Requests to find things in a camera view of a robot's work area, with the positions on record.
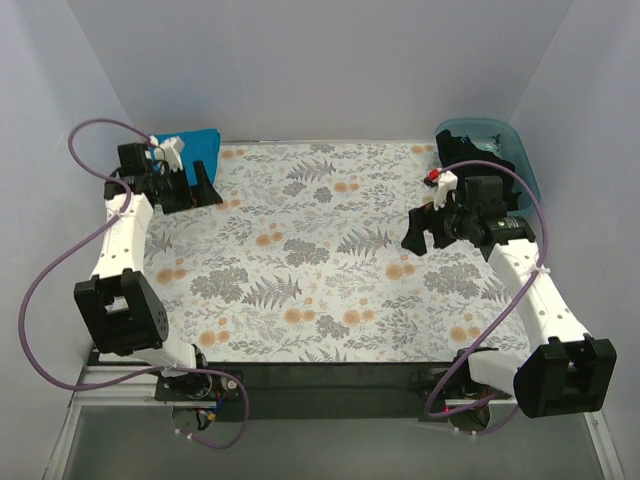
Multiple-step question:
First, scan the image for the blue t shirt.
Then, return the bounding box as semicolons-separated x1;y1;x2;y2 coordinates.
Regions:
155;128;221;187

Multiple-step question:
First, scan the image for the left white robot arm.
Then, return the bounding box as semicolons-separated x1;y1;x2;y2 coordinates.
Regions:
74;136;222;400

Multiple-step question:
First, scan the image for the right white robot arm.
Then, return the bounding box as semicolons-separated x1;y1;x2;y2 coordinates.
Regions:
401;169;617;418

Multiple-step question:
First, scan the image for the black t shirt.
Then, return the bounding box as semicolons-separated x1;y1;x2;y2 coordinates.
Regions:
436;130;521;211

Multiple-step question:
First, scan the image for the teal plastic bin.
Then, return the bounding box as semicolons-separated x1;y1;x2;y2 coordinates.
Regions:
435;118;540;216

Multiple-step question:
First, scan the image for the floral table mat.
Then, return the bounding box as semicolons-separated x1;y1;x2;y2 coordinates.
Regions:
144;143;529;362

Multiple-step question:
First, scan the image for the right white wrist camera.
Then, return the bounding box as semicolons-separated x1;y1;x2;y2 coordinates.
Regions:
423;168;458;210

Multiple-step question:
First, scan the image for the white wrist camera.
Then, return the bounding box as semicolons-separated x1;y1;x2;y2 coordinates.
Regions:
423;168;458;210
146;135;184;173

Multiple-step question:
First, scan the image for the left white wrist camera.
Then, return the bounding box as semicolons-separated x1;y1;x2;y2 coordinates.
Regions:
146;135;184;173

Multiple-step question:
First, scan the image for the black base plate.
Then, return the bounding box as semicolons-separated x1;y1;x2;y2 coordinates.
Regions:
154;362;497;422

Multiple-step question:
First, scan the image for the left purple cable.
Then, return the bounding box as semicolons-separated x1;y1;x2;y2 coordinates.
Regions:
19;117;251;449

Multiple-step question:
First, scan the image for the aluminium frame rail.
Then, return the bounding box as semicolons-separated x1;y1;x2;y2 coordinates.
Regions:
45;376;623;479

